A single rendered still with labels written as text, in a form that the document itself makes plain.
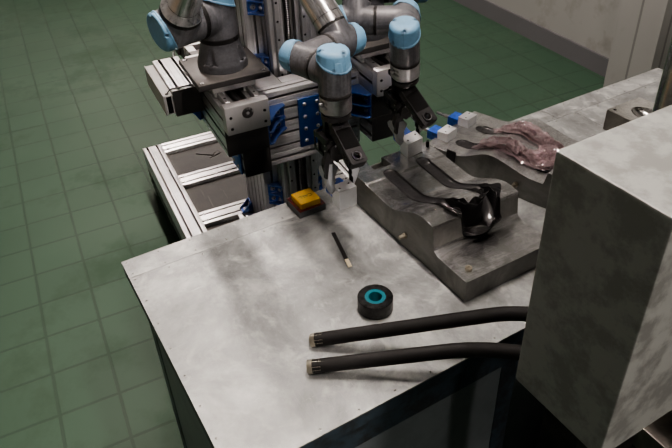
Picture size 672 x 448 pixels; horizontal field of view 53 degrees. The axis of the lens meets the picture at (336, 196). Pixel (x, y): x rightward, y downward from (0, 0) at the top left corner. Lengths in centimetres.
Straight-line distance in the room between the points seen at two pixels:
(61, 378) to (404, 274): 147
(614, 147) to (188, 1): 127
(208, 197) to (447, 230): 159
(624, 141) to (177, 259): 118
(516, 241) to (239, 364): 70
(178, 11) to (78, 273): 153
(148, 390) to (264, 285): 101
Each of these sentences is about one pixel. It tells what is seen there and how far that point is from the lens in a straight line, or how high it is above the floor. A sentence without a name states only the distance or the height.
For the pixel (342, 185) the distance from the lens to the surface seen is 164.
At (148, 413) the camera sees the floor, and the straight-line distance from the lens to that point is 246.
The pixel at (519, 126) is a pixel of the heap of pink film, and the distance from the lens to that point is 200.
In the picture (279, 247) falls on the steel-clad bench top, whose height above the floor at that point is 80.
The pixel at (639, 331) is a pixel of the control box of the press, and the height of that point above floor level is 131.
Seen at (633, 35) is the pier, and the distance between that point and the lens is 423.
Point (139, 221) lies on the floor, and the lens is 329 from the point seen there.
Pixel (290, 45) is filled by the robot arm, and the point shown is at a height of 128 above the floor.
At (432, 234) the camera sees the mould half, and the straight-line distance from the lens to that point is 156.
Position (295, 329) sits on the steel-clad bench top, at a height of 80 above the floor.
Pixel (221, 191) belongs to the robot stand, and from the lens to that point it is 300.
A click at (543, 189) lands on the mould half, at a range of 185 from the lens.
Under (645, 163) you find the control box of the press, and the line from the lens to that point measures 82.
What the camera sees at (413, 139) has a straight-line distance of 185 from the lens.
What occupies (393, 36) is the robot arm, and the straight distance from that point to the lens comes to 165.
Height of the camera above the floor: 188
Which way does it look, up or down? 35 degrees down
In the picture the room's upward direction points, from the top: 3 degrees counter-clockwise
